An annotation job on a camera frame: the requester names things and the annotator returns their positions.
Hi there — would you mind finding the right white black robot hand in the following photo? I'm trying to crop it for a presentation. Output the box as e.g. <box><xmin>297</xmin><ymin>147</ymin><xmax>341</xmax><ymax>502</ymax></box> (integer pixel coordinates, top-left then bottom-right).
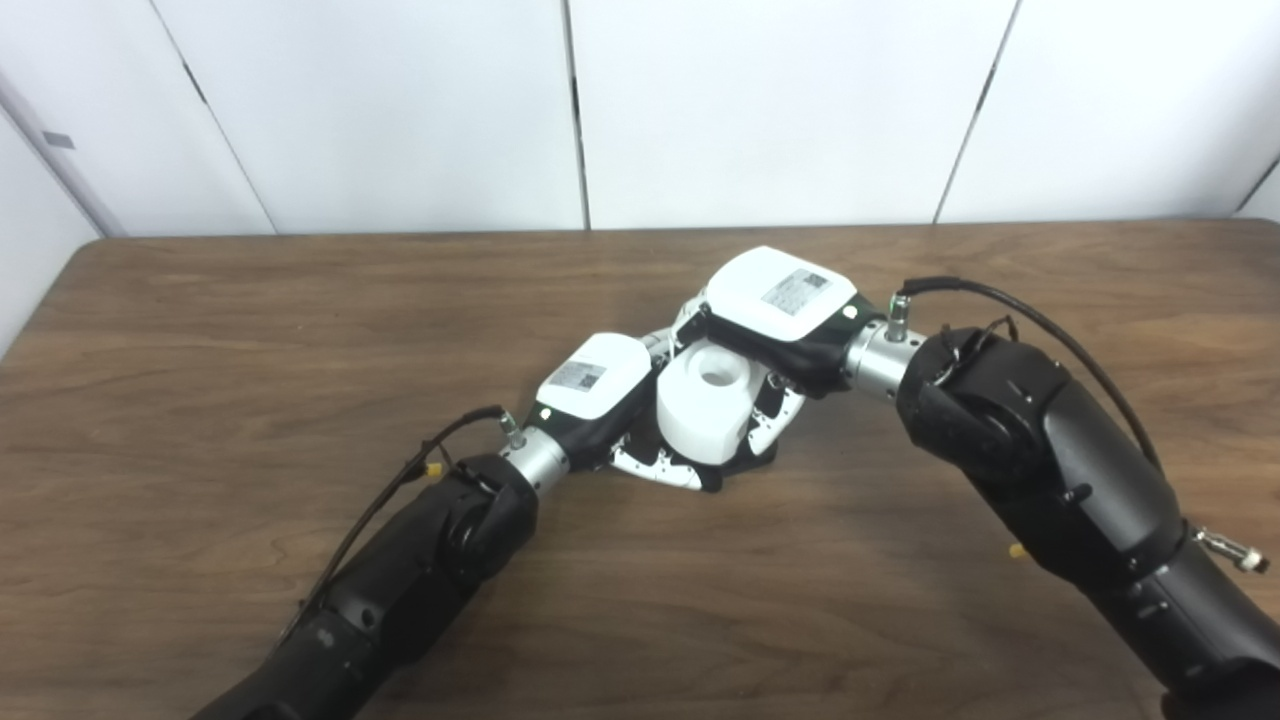
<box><xmin>672</xmin><ymin>246</ymin><xmax>863</xmax><ymax>456</ymax></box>

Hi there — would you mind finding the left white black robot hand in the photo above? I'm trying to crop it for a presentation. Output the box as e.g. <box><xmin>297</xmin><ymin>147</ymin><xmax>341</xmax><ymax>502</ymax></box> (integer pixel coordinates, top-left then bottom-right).
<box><xmin>525</xmin><ymin>320</ymin><xmax>723</xmax><ymax>493</ymax></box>

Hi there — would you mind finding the round white plastic piece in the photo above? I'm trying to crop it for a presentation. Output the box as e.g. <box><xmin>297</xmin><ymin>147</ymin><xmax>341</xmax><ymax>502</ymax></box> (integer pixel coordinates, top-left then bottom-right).
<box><xmin>655</xmin><ymin>338</ymin><xmax>773</xmax><ymax>464</ymax></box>

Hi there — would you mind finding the black flanged holder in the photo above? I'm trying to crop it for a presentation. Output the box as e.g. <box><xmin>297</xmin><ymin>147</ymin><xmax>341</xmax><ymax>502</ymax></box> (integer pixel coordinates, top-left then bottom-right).
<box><xmin>640</xmin><ymin>420</ymin><xmax>779</xmax><ymax>493</ymax></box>

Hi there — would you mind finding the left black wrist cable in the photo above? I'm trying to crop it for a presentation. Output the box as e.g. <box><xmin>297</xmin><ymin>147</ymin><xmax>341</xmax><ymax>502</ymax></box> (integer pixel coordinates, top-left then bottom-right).
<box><xmin>280</xmin><ymin>405</ymin><xmax>528</xmax><ymax>641</ymax></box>

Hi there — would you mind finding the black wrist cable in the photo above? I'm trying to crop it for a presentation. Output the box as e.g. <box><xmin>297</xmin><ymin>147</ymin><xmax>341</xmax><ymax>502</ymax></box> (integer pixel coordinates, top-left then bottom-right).
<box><xmin>280</xmin><ymin>405</ymin><xmax>528</xmax><ymax>641</ymax></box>
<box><xmin>885</xmin><ymin>277</ymin><xmax>1166</xmax><ymax>471</ymax></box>

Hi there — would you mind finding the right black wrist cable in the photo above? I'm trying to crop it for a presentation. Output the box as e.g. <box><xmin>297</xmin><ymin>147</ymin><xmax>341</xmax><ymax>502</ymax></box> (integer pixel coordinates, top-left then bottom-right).
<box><xmin>885</xmin><ymin>277</ymin><xmax>1166</xmax><ymax>471</ymax></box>

